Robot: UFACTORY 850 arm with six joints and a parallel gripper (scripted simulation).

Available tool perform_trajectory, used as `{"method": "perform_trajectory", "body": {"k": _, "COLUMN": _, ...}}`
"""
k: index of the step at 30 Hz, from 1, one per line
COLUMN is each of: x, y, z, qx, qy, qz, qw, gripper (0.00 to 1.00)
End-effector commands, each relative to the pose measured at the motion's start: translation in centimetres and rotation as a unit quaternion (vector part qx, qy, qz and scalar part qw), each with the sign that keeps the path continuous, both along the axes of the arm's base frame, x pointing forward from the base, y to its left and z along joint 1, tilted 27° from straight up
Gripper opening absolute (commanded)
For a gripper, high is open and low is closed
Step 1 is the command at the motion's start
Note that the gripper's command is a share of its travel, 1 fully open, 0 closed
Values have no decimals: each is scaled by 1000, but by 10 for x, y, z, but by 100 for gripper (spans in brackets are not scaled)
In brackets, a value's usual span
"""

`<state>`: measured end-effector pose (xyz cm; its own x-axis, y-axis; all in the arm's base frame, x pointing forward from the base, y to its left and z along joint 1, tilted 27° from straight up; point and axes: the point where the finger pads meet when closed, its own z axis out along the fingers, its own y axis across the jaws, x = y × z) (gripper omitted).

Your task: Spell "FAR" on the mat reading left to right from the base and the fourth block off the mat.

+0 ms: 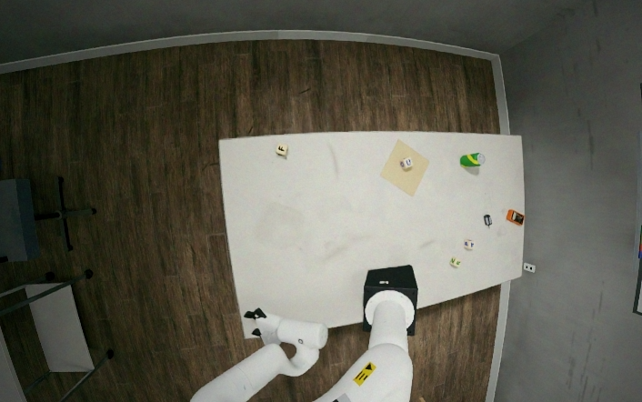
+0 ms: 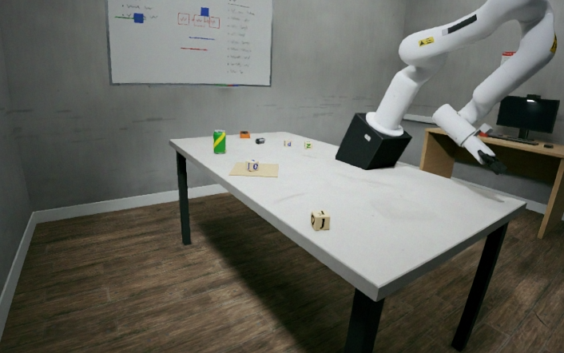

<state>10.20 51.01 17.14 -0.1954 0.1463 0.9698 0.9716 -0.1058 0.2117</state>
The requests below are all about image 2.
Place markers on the tan square mat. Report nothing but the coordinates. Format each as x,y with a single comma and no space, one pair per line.
265,170

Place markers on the green drink can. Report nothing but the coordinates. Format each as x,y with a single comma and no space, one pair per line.
219,142

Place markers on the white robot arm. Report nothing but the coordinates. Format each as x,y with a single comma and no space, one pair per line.
536,48

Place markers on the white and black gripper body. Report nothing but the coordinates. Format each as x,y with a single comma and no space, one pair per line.
473,144

